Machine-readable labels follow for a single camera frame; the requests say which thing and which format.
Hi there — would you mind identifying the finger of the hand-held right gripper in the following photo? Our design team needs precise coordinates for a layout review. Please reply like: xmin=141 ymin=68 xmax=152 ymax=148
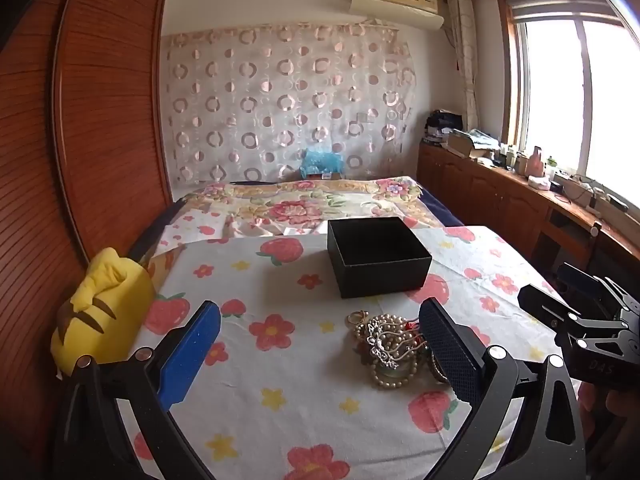
xmin=517 ymin=284 xmax=585 ymax=342
xmin=556 ymin=261 xmax=640 ymax=313

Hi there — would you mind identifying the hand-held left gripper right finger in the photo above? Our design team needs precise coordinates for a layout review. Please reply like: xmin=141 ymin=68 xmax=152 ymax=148
xmin=419 ymin=297 xmax=586 ymax=480

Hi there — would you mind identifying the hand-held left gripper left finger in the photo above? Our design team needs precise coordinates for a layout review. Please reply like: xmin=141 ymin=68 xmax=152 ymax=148
xmin=52 ymin=301 xmax=221 ymax=480

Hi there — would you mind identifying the green bangle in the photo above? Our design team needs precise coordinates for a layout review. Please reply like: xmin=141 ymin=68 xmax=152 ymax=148
xmin=372 ymin=360 xmax=419 ymax=386

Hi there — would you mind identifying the silver tiara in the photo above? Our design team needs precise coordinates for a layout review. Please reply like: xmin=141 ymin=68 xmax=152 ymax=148
xmin=366 ymin=321 xmax=426 ymax=367

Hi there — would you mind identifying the pearl necklace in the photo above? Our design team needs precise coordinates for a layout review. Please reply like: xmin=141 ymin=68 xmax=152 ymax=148
xmin=352 ymin=312 xmax=434 ymax=390

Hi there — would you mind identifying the black box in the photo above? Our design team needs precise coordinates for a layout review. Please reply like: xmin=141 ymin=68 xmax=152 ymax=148
xmin=326 ymin=217 xmax=433 ymax=300

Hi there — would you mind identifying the person's right hand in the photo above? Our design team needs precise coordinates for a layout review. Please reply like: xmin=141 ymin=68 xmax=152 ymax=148
xmin=602 ymin=385 xmax=640 ymax=458

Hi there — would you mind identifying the yellow plush toy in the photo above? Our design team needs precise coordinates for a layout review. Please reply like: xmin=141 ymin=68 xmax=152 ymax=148
xmin=50 ymin=247 xmax=157 ymax=377

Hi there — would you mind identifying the white power strip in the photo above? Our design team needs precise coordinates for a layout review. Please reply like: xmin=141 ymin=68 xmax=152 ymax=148
xmin=550 ymin=170 xmax=628 ymax=212

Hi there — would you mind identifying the strawberry print tablecloth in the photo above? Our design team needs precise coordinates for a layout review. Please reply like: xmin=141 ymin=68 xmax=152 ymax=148
xmin=59 ymin=225 xmax=586 ymax=480

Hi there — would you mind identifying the wooden cabinet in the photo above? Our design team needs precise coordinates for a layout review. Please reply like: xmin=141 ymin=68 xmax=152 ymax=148
xmin=416 ymin=141 xmax=640 ymax=293

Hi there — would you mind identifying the pink bottle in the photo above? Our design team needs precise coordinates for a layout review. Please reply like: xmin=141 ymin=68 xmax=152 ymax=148
xmin=527 ymin=145 xmax=547 ymax=176

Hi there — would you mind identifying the navy bed sheet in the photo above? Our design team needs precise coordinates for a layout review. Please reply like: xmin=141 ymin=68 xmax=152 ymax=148
xmin=419 ymin=184 xmax=467 ymax=229

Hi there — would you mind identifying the cardboard box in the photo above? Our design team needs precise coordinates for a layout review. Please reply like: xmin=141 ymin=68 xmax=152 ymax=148
xmin=446 ymin=129 xmax=501 ymax=159

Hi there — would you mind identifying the floral bed blanket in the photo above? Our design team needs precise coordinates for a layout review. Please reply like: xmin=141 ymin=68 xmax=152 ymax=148
xmin=165 ymin=176 xmax=427 ymax=242

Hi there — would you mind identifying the window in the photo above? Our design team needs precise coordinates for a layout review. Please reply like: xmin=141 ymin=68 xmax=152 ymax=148
xmin=499 ymin=0 xmax=640 ymax=202

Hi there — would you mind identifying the stack of dark clutter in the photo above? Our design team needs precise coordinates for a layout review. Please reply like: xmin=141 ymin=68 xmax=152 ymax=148
xmin=425 ymin=108 xmax=464 ymax=144

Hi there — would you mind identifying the blue plastic bag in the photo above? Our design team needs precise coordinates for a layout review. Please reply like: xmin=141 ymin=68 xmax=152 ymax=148
xmin=300 ymin=148 xmax=347 ymax=179

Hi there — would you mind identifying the checked window curtain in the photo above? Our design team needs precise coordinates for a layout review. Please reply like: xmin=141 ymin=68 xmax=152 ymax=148
xmin=446 ymin=0 xmax=481 ymax=134

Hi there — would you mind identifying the wooden wardrobe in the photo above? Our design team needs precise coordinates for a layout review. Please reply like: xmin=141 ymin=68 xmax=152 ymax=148
xmin=0 ymin=0 xmax=174 ymax=480

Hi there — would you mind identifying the air conditioner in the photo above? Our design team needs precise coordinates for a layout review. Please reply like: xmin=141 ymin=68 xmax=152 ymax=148
xmin=349 ymin=0 xmax=446 ymax=30

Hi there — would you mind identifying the dark round bracelet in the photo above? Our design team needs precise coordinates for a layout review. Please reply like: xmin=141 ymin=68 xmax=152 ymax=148
xmin=427 ymin=347 xmax=454 ymax=385

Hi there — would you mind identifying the circle pattern wall curtain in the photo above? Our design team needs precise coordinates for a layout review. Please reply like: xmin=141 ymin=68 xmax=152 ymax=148
xmin=160 ymin=16 xmax=419 ymax=187

